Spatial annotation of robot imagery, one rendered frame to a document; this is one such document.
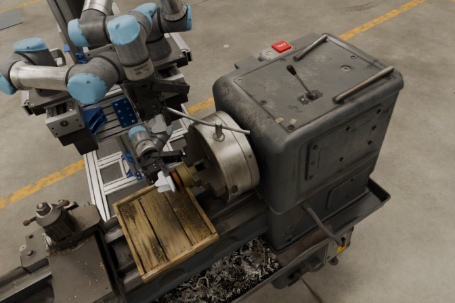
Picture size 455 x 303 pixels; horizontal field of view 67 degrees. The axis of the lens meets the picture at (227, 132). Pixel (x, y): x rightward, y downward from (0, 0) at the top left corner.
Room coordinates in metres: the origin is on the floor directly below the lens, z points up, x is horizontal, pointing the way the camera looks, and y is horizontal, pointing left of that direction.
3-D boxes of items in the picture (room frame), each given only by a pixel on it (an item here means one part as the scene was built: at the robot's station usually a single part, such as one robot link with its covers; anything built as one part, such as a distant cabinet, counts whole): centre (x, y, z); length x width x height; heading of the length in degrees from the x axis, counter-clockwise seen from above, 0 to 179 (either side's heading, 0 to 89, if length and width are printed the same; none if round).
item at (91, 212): (0.67, 0.60, 0.99); 0.20 x 0.10 x 0.05; 114
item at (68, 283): (0.60, 0.60, 0.95); 0.43 x 0.17 x 0.05; 24
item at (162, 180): (0.74, 0.25, 1.10); 0.09 x 0.06 x 0.03; 23
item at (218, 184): (0.72, 0.07, 1.08); 0.12 x 0.11 x 0.05; 24
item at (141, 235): (0.72, 0.30, 0.89); 0.36 x 0.30 x 0.04; 24
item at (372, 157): (1.02, -0.31, 0.43); 0.60 x 0.48 x 0.86; 114
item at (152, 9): (1.49, 0.28, 1.33); 0.13 x 0.12 x 0.14; 85
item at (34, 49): (1.33, 0.76, 1.33); 0.13 x 0.12 x 0.14; 154
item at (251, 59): (1.15, -0.12, 1.24); 0.09 x 0.08 x 0.03; 114
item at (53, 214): (0.66, 0.62, 1.13); 0.08 x 0.08 x 0.03
